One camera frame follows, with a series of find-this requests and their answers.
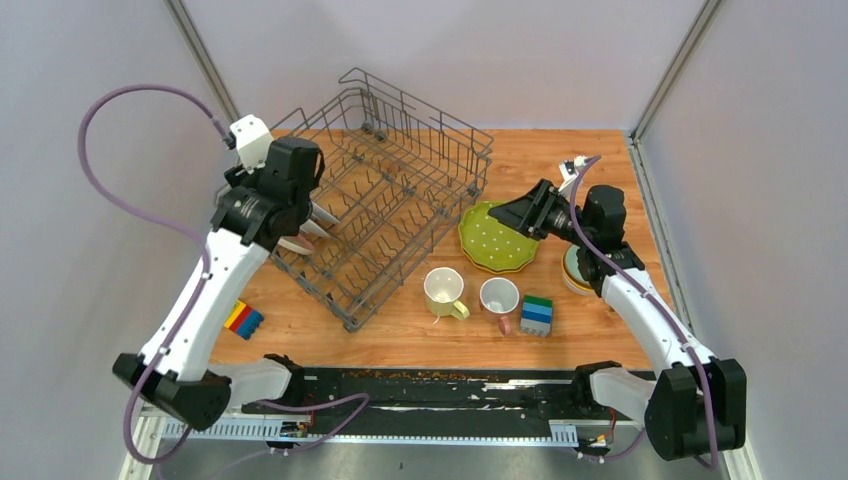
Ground green scalloped plate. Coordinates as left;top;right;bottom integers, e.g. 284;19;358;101
457;201;539;273

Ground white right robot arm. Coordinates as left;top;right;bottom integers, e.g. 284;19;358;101
489;180;747;460

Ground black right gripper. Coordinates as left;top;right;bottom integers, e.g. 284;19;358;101
488;178;593;247

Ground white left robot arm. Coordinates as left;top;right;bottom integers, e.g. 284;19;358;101
112;137;324;431

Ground cream and pink plate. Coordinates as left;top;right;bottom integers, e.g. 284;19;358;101
277;234;315;255

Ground green blue grey block stack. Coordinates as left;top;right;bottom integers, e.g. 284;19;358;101
519;294;553;337

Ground red and teal floral plate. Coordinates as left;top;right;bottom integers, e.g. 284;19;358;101
300;220;329;238

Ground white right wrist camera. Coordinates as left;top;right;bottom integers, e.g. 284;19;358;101
558;155;589;197

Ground yellow red blue toy block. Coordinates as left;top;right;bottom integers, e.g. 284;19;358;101
224;300;264;340

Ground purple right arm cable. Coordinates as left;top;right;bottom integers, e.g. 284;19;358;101
568;155;720;472

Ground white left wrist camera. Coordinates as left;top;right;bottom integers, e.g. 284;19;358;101
229;114;274;173

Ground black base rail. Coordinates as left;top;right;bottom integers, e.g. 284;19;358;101
142;362;743;458

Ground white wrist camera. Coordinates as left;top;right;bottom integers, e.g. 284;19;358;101
558;155;589;197
229;114;274;173

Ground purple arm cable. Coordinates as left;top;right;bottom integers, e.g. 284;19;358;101
568;155;720;472
77;84;371;465

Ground pink mug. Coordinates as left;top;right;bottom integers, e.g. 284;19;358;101
479;277;520;336

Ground teal rimmed plate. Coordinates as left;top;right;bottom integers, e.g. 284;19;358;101
311;202;340;225

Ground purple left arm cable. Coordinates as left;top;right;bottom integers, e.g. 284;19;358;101
77;84;371;465

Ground stacked teal and yellow bowls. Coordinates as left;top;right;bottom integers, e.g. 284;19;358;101
561;245;595;296

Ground yellow mug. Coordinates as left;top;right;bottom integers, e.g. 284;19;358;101
423;267;470;323

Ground grey wire dish rack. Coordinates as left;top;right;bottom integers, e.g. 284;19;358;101
270;67;493;332

